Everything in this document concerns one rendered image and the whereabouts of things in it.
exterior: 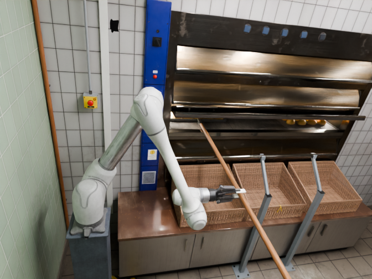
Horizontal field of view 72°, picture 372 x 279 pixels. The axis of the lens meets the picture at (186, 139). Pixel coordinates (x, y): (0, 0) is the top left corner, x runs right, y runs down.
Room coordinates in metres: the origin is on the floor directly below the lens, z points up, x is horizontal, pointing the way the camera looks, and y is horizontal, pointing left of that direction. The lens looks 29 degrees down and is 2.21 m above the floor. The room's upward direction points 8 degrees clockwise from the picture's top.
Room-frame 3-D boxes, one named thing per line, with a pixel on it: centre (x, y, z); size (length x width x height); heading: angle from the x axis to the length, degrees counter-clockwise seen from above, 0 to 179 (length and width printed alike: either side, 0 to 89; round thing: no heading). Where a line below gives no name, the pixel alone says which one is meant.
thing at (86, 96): (1.71, 0.72, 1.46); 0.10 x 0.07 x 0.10; 106
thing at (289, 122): (2.76, -1.14, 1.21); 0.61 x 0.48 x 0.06; 16
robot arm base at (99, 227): (1.02, 0.48, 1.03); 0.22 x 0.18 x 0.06; 14
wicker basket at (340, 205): (2.10, -1.39, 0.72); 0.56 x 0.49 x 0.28; 106
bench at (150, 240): (1.87, -0.69, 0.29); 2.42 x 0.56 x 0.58; 106
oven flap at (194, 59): (2.17, -0.71, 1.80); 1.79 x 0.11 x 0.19; 106
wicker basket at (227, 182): (1.76, -0.24, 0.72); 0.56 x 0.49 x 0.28; 107
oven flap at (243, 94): (2.17, -0.71, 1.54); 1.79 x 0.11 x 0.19; 106
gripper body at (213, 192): (1.19, -0.22, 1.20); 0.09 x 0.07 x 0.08; 106
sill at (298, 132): (2.20, -0.70, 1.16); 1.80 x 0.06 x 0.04; 106
